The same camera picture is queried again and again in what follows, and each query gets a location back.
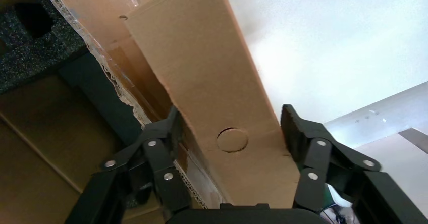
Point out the small cardboard box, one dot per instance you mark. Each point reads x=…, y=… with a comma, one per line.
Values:
x=207, y=82

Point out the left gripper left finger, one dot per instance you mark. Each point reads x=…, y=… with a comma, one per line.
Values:
x=157, y=162

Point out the large cardboard box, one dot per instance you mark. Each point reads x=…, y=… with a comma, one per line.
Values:
x=43, y=142

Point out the black foam insert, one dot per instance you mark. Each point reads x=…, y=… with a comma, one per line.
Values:
x=26, y=55

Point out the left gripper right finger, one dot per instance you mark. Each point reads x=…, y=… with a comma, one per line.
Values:
x=317, y=155

